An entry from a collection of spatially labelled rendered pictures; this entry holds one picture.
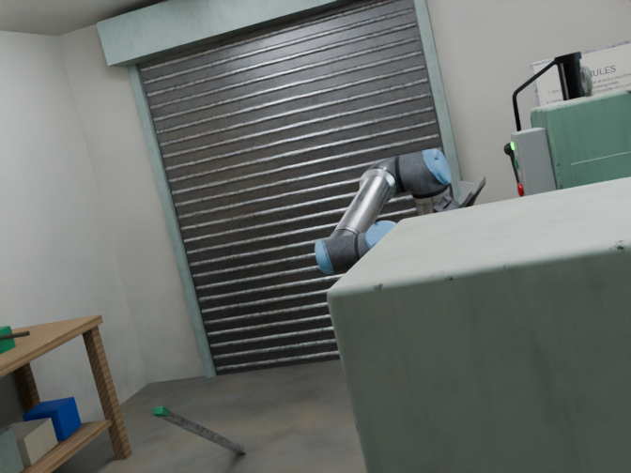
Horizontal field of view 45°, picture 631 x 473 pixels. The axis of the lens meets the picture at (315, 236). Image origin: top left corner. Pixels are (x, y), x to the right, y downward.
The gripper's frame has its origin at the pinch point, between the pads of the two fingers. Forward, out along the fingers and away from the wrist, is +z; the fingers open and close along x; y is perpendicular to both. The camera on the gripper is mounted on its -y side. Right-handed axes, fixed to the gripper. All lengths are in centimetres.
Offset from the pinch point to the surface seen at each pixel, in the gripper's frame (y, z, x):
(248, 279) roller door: 213, -27, 292
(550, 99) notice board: 103, 172, 220
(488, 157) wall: 117, 128, 243
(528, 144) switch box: -17.2, -5.6, -43.2
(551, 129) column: -20, -2, -47
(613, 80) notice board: 78, 199, 214
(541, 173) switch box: -22.0, -7.7, -39.3
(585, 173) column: -30, -4, -41
